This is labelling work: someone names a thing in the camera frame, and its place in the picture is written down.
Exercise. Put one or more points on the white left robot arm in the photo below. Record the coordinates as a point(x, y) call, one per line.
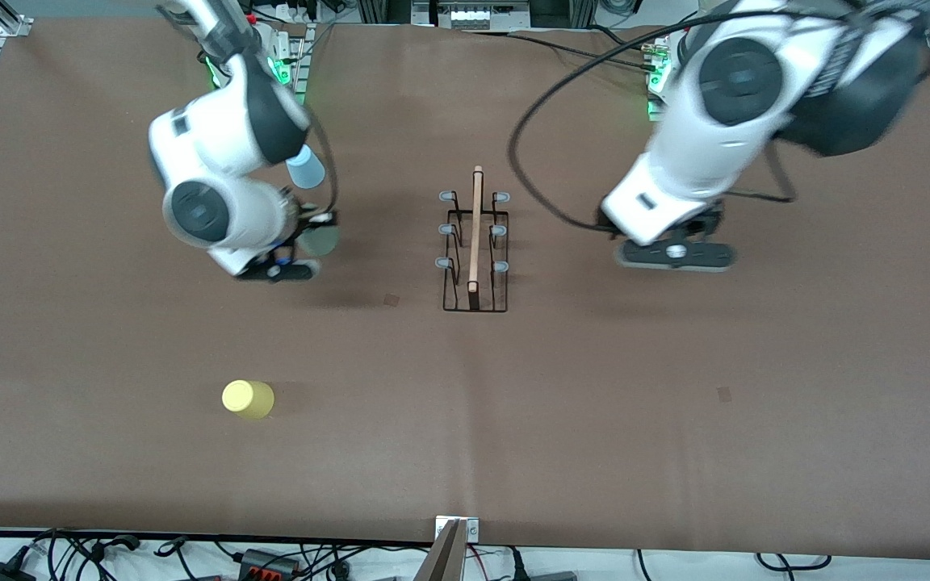
point(699, 161)

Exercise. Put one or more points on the grey camera stand beam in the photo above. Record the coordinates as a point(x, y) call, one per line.
point(442, 565)

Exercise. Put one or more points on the yellow plastic cup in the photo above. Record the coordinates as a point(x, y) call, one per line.
point(247, 399)

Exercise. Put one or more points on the small metal clamp bracket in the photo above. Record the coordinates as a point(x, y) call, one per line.
point(473, 530)

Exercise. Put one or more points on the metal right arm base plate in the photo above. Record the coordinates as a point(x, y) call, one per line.
point(300, 48)

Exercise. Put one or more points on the large table cover sheet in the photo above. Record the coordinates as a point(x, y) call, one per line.
point(594, 444)

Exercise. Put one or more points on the pale green plastic cup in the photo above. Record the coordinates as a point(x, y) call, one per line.
point(321, 242)

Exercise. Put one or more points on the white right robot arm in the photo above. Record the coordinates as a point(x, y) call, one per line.
point(223, 137)

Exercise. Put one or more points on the light blue plastic cup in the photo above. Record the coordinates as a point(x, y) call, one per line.
point(307, 171)

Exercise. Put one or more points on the white power strip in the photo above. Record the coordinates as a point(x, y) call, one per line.
point(473, 16)

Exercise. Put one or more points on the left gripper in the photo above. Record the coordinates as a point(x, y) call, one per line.
point(708, 221)

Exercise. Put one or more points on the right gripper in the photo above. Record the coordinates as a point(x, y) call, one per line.
point(304, 225)

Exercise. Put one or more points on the black box with orange connectors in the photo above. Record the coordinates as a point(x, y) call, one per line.
point(267, 565)

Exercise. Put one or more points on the black power adapter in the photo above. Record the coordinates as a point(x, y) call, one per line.
point(1, 573)

